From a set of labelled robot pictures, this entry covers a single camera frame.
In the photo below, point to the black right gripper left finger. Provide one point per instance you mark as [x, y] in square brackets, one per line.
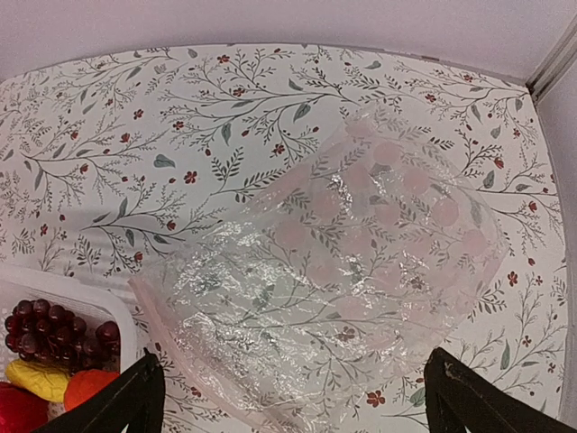
[134, 402]

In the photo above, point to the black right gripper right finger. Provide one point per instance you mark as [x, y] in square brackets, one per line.
[460, 400]

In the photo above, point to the white perforated plastic basket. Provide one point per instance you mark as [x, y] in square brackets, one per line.
[95, 304]

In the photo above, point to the red toy bell pepper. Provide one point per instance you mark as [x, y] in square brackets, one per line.
[21, 411]

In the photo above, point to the clear zip top bag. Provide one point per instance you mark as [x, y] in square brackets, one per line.
[341, 274]

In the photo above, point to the orange toy pumpkin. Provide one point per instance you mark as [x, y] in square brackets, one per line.
[85, 385]

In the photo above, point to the dark red grape bunch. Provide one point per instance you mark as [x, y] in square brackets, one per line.
[48, 333]

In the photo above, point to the floral patterned table mat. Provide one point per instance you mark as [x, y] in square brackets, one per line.
[109, 162]

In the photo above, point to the right aluminium corner post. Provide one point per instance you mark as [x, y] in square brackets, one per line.
[555, 65]

